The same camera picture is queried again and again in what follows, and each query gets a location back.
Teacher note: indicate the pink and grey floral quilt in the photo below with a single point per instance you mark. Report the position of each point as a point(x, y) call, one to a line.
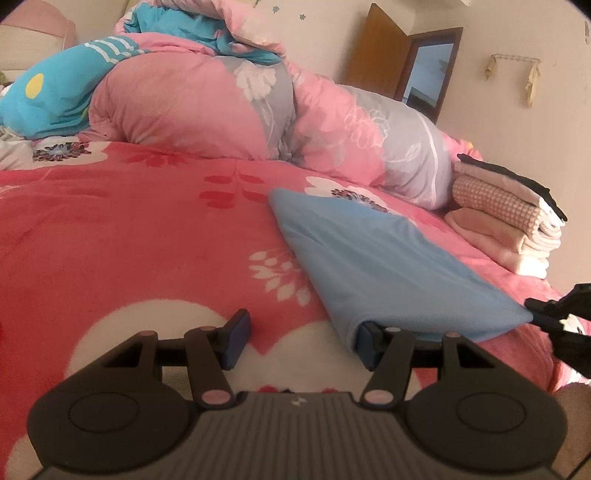
point(184, 106)

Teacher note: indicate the teal cloth with yellow dot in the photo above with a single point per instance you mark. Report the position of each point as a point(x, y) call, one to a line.
point(55, 97)

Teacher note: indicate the light blue t-shirt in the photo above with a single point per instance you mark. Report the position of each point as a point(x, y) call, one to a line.
point(369, 258)

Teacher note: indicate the pink and white headboard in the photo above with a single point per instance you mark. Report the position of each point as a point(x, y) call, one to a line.
point(32, 32)

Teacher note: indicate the white cloth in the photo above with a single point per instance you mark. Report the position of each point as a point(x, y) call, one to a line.
point(14, 154)

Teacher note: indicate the wall hook rack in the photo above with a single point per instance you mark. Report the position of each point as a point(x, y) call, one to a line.
point(531, 83)

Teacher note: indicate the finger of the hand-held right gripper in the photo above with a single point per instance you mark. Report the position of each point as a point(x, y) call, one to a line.
point(542, 311)

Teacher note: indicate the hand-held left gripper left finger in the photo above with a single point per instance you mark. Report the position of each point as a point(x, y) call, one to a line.
point(238, 339)

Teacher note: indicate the red floral blanket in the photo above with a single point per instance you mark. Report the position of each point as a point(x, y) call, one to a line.
point(115, 230)

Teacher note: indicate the stack of folded clothes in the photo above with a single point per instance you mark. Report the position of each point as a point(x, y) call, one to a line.
point(498, 180)

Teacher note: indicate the wooden door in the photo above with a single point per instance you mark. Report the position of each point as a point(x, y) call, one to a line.
point(376, 50)

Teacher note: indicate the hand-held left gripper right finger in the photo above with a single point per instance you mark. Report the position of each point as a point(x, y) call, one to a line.
point(367, 344)

